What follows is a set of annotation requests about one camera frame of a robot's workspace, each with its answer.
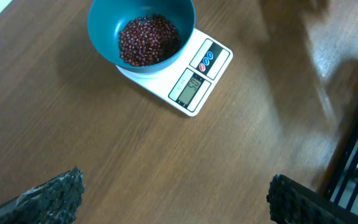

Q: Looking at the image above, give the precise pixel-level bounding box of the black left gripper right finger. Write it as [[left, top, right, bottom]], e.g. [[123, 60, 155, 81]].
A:
[[267, 174, 358, 224]]

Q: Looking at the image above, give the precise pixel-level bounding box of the white digital kitchen scale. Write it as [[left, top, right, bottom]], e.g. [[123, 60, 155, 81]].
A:
[[118, 29, 233, 116]]

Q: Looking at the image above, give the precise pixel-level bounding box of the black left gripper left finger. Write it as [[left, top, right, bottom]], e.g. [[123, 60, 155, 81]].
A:
[[0, 167, 85, 224]]

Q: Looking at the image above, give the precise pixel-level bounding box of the teal plastic bowl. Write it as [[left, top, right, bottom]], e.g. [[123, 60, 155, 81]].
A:
[[88, 0, 196, 73]]

